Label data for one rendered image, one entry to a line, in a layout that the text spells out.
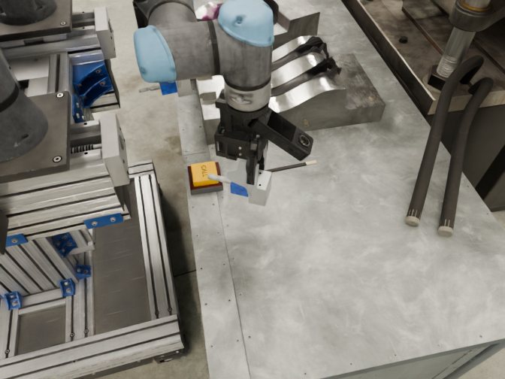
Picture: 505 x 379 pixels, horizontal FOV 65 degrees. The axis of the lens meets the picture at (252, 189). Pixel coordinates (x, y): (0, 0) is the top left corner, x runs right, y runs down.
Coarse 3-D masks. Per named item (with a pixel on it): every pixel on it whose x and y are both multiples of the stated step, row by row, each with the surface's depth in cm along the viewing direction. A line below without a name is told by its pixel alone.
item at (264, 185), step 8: (208, 176) 84; (216, 176) 83; (264, 176) 80; (232, 184) 81; (264, 184) 79; (232, 192) 82; (240, 192) 81; (256, 192) 79; (264, 192) 79; (256, 200) 81; (264, 200) 81
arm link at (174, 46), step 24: (168, 24) 54; (192, 24) 54; (144, 48) 52; (168, 48) 53; (192, 48) 53; (216, 48) 54; (144, 72) 54; (168, 72) 55; (192, 72) 55; (216, 72) 57
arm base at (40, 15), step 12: (0, 0) 98; (12, 0) 98; (24, 0) 99; (36, 0) 102; (48, 0) 104; (0, 12) 101; (12, 12) 99; (24, 12) 100; (36, 12) 101; (48, 12) 104; (12, 24) 102; (24, 24) 102
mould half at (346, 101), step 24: (288, 48) 117; (288, 72) 112; (336, 72) 107; (360, 72) 119; (288, 96) 107; (312, 96) 102; (336, 96) 104; (360, 96) 112; (216, 120) 102; (312, 120) 109; (336, 120) 111; (360, 120) 113
